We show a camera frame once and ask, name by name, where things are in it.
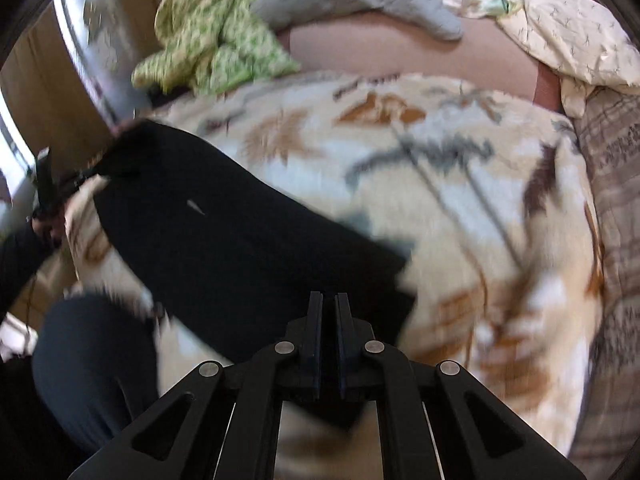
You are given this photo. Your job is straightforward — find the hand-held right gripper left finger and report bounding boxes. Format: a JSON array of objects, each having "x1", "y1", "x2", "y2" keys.
[{"x1": 67, "y1": 292, "x2": 324, "y2": 480}]

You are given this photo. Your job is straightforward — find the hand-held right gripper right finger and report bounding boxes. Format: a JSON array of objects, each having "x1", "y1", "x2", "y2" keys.
[{"x1": 335, "y1": 292, "x2": 587, "y2": 480}]

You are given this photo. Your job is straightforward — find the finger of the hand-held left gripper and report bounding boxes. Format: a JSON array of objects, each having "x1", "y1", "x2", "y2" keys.
[{"x1": 60, "y1": 166, "x2": 113, "y2": 190}]

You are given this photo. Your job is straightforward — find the black pants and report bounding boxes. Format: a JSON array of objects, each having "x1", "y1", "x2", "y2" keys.
[{"x1": 94, "y1": 119, "x2": 417, "y2": 431}]

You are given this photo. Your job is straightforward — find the brown wooden panel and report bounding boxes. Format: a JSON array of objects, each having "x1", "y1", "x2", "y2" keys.
[{"x1": 0, "y1": 25, "x2": 118, "y2": 181}]

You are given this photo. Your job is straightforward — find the leaf-printed cream blanket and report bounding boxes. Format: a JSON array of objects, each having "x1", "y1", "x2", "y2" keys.
[{"x1": 62, "y1": 72, "x2": 608, "y2": 480}]

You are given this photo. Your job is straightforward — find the person's leg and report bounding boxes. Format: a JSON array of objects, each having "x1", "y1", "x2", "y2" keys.
[{"x1": 31, "y1": 295, "x2": 161, "y2": 467}]

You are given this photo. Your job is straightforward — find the green patterned cloth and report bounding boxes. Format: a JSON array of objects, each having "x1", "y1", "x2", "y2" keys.
[{"x1": 131, "y1": 0, "x2": 302, "y2": 96}]

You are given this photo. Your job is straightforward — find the pink bed sheet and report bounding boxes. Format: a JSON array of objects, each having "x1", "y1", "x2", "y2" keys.
[{"x1": 277, "y1": 10, "x2": 566, "y2": 111}]

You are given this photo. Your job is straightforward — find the brown striped floral quilt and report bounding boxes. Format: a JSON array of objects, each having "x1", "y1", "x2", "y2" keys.
[{"x1": 565, "y1": 85, "x2": 640, "y2": 461}]

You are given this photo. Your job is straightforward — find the small green packet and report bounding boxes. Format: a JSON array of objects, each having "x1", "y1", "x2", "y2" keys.
[{"x1": 481, "y1": 0, "x2": 522, "y2": 17}]

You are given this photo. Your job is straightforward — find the cream cloth with small print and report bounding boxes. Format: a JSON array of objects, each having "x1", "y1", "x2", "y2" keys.
[{"x1": 442, "y1": 0, "x2": 640, "y2": 116}]

